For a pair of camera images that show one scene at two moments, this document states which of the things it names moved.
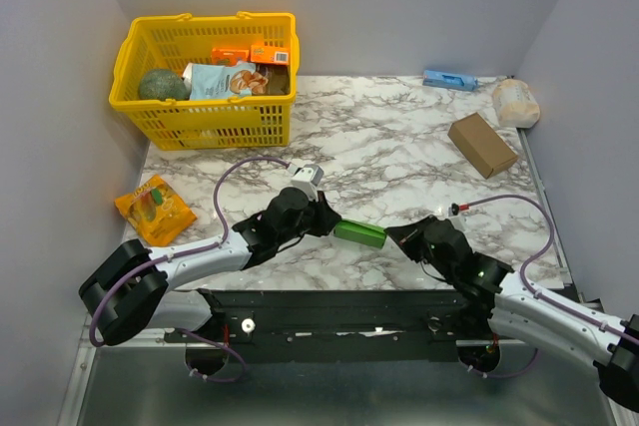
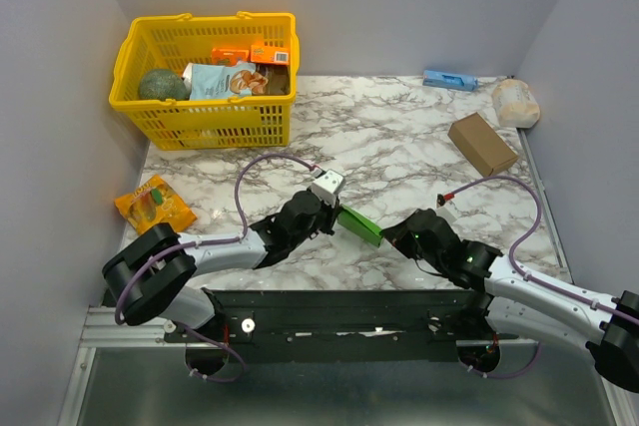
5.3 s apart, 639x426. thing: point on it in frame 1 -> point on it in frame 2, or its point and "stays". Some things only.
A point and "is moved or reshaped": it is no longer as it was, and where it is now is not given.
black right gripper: x=409 y=237 stays
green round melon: x=159 y=84 stays
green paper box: x=360 y=232 is moved or reshaped
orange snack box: x=228 y=56 stays
